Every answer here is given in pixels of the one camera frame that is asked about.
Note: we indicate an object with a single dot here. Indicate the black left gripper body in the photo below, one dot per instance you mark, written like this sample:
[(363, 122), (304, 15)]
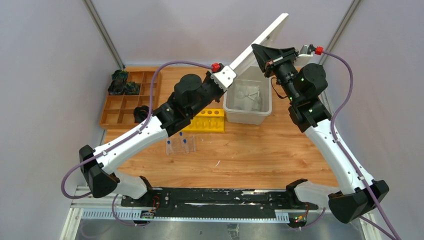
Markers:
[(212, 91)]

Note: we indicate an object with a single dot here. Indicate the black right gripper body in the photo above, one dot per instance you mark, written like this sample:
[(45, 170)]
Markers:
[(284, 71)]

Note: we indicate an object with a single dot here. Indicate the small clear glass beaker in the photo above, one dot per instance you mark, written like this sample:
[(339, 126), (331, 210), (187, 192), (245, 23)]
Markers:
[(239, 95)]

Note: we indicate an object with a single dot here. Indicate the white clay triangle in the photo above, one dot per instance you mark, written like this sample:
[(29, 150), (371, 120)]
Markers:
[(254, 96)]

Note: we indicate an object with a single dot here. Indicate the small glass flask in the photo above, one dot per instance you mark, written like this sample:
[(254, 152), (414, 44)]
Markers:
[(256, 105)]

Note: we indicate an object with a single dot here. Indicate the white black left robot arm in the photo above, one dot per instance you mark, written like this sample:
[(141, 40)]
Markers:
[(190, 96)]

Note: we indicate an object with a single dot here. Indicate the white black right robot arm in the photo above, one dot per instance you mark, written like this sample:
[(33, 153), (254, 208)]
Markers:
[(357, 192)]

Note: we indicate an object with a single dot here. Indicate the yellow test tube rack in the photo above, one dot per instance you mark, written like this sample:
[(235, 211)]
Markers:
[(209, 120)]

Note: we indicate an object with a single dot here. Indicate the translucent grey plastic bin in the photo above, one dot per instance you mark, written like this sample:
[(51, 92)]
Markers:
[(251, 80)]

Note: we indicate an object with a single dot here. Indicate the clear plastic well plate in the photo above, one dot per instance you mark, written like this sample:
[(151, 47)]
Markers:
[(178, 146)]

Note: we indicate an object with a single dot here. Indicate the dark floral rolled cloth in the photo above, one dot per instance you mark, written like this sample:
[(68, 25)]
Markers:
[(140, 113)]

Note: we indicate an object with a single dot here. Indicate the wooden compartment organizer tray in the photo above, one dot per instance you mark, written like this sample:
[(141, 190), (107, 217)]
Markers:
[(118, 109)]

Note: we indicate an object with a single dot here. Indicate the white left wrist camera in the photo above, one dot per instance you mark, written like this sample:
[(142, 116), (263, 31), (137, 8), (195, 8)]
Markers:
[(222, 75)]

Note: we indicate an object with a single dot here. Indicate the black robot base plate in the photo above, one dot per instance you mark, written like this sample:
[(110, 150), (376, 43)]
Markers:
[(221, 204)]

